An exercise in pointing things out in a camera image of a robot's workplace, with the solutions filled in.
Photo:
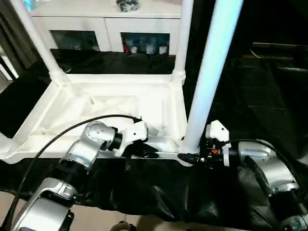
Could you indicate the black television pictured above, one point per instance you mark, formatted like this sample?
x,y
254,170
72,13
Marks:
x,y
281,47

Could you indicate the blue plastic item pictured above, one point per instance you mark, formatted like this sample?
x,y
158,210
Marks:
x,y
30,3

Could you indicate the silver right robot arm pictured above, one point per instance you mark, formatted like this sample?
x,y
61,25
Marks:
x,y
269,163

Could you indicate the grey curtain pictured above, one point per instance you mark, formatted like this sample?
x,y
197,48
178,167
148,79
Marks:
x,y
14,36

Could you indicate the black box with beige label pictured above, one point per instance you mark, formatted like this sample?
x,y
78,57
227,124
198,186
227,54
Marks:
x,y
202,24

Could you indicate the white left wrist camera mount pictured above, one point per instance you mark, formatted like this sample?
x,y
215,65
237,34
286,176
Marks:
x,y
136,131

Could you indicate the white cabinet with glass doors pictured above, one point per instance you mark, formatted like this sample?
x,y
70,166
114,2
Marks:
x,y
120,24

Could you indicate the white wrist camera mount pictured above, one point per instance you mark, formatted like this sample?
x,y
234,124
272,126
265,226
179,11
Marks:
x,y
136,131
217,131

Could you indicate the white plastic table top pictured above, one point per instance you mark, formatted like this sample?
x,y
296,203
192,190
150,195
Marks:
x,y
96,96

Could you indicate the white plastic table leg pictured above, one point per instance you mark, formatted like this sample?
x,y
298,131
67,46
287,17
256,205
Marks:
x,y
184,36
211,72
6,146
41,41

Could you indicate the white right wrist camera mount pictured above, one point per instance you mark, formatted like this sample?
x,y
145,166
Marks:
x,y
217,131

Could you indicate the black mat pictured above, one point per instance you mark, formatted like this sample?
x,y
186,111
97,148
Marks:
x,y
156,187

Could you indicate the clear bag on cabinet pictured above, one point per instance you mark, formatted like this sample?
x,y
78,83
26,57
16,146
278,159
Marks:
x,y
128,4

